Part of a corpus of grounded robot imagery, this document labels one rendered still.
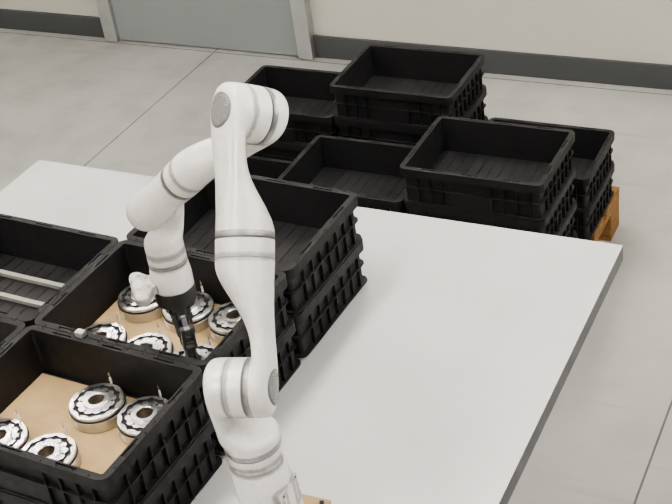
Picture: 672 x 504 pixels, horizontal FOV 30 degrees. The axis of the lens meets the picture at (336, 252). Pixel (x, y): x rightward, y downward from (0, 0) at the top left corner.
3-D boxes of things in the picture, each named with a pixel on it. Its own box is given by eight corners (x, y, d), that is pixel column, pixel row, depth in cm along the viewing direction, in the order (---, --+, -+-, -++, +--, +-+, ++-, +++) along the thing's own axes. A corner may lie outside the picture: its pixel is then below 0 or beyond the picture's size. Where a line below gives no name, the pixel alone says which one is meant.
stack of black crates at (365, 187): (449, 246, 380) (441, 148, 361) (411, 303, 359) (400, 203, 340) (331, 227, 397) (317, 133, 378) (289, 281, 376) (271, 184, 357)
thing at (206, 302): (223, 298, 249) (222, 296, 248) (195, 328, 241) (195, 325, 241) (181, 289, 253) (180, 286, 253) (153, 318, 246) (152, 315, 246)
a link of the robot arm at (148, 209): (112, 214, 215) (151, 177, 205) (142, 188, 221) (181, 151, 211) (140, 244, 216) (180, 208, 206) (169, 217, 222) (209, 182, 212)
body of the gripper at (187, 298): (197, 287, 223) (207, 330, 228) (188, 264, 230) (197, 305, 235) (156, 299, 221) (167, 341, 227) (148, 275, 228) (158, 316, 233)
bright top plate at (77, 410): (134, 389, 228) (133, 386, 228) (107, 426, 221) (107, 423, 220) (87, 381, 232) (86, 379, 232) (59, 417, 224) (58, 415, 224)
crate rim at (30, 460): (208, 378, 220) (205, 367, 219) (107, 493, 199) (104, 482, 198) (33, 333, 238) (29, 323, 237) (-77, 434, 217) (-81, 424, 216)
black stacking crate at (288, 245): (365, 240, 268) (359, 195, 261) (298, 321, 247) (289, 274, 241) (210, 211, 285) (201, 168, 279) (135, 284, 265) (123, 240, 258)
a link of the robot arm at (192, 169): (201, 158, 215) (158, 153, 210) (287, 78, 196) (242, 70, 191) (211, 206, 212) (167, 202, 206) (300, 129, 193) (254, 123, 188)
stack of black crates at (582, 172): (616, 194, 392) (616, 130, 380) (589, 246, 371) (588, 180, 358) (495, 178, 409) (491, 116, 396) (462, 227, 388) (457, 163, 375)
